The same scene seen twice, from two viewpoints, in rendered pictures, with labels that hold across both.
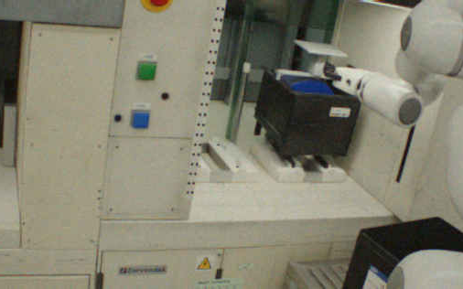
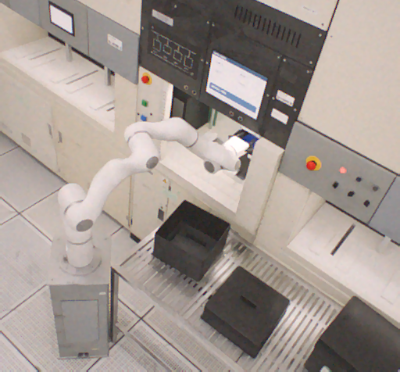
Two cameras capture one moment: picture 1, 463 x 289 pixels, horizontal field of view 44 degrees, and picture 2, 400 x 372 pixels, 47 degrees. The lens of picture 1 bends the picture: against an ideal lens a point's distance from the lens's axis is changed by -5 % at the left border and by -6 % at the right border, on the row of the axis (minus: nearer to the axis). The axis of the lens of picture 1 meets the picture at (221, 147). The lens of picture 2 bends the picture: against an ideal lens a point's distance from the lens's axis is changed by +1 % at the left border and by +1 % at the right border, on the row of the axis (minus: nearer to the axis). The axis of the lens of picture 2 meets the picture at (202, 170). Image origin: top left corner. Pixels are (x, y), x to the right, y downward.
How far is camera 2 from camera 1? 204 cm
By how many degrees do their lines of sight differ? 50
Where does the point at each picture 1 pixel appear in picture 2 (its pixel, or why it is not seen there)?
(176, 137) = not seen: hidden behind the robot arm
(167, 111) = (152, 119)
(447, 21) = (128, 131)
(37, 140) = (117, 109)
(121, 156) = not seen: hidden behind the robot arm
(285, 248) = (191, 194)
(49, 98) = (119, 97)
